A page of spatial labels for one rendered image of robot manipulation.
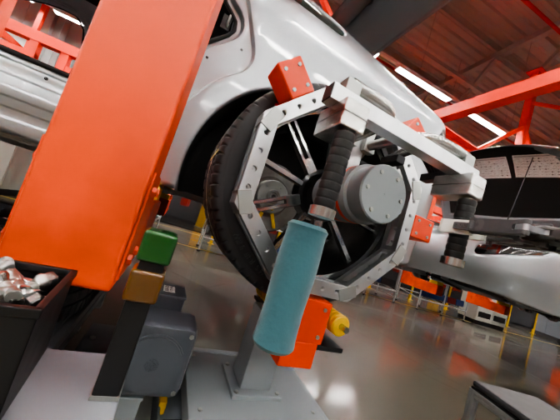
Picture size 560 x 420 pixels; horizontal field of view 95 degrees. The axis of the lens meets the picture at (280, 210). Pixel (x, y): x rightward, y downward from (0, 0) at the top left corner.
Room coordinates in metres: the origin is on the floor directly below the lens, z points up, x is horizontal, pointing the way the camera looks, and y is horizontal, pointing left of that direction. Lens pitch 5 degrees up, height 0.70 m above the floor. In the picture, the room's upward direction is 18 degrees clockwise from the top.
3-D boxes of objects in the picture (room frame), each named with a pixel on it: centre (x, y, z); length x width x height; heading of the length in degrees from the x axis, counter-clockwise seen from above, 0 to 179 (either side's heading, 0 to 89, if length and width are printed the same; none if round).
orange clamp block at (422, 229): (0.82, -0.43, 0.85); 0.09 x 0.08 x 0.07; 112
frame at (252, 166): (0.70, -0.14, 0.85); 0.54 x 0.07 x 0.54; 112
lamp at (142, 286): (0.34, 0.14, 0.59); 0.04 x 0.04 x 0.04; 22
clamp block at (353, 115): (0.45, -0.06, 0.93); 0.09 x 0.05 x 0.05; 22
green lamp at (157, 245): (0.34, 0.14, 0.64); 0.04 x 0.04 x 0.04; 22
